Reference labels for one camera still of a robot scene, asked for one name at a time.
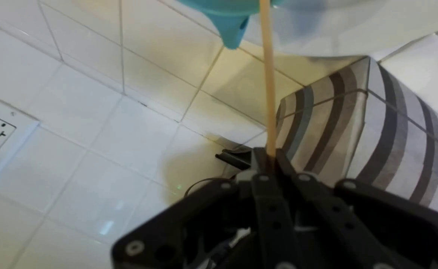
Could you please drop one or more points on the white wall outlet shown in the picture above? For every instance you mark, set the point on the white wall outlet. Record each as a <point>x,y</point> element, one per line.
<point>4,144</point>

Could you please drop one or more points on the blue cup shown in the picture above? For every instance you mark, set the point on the blue cup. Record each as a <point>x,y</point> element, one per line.
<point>231,20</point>

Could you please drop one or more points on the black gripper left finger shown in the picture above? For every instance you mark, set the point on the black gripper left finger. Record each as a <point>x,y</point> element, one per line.
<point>268,225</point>

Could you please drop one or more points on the wooden stir stick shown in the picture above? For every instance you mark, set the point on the wooden stir stick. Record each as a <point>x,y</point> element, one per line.
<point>268,90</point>

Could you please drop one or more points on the grey striped tissue box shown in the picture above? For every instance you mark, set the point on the grey striped tissue box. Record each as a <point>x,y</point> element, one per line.
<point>378,129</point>

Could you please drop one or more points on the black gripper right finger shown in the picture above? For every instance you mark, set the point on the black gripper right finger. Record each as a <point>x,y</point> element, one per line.
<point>363,229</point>

